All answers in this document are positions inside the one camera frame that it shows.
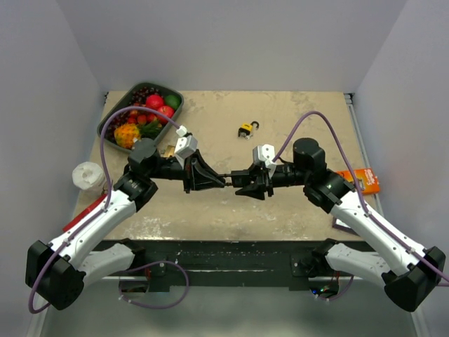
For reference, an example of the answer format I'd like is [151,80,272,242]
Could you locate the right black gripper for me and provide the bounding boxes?
[235,163,309,201]

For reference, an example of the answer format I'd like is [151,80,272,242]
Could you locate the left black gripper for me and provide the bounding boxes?
[148,148,225,194]

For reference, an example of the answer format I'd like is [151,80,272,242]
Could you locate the yellow padlock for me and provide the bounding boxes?
[238,121,260,140]

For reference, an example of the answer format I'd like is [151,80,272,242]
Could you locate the black padlock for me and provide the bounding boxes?
[230,170,250,187]

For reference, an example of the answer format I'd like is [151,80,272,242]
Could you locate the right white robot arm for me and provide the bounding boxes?
[231,138,445,312]

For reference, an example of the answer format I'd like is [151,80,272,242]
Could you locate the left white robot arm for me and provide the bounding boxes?
[25,136,226,310]

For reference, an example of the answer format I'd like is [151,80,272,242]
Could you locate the brass padlock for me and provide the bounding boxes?
[160,145,175,159]

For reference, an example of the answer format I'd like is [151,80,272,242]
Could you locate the red apple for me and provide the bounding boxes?
[158,105,175,125]

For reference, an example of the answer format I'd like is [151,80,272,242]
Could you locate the green lime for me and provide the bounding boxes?
[164,94,182,110]

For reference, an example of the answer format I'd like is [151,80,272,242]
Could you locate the strawberries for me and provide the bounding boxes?
[127,110,157,126]

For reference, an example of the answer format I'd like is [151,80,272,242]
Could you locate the dark green fruit tray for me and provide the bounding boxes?
[97,82,184,152]

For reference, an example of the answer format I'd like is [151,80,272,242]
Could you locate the toy pineapple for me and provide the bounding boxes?
[114,124,141,150]

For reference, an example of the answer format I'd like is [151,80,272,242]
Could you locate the red pomegranate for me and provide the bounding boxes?
[145,94,165,110]

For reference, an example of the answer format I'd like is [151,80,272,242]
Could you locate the purple white card box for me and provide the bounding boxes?
[332,218,356,235]

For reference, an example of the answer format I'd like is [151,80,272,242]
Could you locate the dark cherries bunch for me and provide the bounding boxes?
[106,86,162,137]

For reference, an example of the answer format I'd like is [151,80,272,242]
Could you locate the red box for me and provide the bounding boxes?
[62,194,107,232]

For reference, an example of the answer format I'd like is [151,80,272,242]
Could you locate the orange razor package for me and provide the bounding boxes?
[354,168,380,195]

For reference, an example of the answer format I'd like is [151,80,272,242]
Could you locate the white tissue roll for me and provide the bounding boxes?
[72,161,106,192]

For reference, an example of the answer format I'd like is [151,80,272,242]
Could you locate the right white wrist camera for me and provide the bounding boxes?
[253,144,276,176]

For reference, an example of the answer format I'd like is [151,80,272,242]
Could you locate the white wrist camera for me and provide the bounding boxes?
[253,144,276,176]
[174,125,198,166]

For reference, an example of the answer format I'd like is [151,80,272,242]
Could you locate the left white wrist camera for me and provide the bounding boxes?
[174,125,198,166]

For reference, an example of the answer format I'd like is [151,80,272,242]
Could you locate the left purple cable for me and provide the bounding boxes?
[27,106,190,315]

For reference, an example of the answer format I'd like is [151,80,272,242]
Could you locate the purple cable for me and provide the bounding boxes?
[273,110,449,303]
[27,106,190,315]

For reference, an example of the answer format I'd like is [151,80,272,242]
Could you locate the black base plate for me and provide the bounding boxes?
[91,238,355,293]

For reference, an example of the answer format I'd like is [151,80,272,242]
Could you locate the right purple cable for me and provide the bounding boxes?
[273,110,449,303]

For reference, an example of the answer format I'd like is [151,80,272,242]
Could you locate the aluminium frame rail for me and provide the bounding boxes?
[344,93,384,216]

